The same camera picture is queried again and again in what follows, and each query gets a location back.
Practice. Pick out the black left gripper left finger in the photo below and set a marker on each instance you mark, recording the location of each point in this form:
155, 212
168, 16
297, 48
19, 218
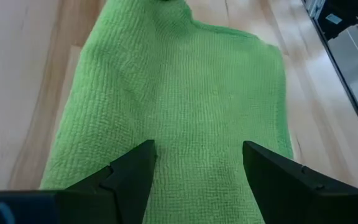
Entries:
129, 180

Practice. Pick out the black aluminium table frame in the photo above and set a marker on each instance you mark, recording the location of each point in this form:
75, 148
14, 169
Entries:
343, 81

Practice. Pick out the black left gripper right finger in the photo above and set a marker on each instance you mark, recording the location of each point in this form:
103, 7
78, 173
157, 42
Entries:
275, 183

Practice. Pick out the green microfiber towel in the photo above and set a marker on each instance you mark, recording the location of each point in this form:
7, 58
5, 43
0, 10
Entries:
182, 93

